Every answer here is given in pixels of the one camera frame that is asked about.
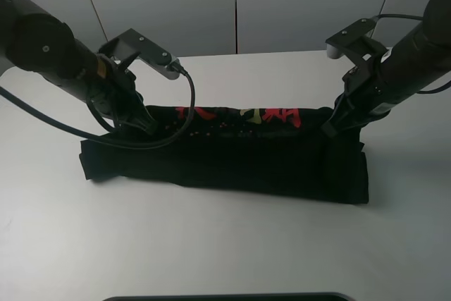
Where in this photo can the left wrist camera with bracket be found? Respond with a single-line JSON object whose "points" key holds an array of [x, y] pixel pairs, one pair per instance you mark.
{"points": [[131, 45]]}

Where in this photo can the black printed t-shirt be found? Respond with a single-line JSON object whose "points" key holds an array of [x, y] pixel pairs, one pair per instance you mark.
{"points": [[280, 152]]}

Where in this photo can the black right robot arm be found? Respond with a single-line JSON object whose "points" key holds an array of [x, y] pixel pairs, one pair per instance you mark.
{"points": [[383, 78]]}

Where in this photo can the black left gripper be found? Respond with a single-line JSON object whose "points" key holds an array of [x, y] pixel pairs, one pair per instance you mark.
{"points": [[111, 94]]}

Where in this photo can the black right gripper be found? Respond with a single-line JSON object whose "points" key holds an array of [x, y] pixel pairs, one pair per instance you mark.
{"points": [[355, 105]]}

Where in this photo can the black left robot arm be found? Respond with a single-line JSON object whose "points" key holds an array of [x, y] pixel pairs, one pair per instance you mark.
{"points": [[33, 40]]}

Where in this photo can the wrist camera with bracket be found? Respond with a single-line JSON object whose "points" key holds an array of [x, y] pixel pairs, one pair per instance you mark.
{"points": [[355, 43], [131, 45]]}

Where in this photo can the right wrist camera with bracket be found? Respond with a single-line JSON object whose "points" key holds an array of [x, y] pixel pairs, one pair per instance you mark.
{"points": [[355, 43]]}

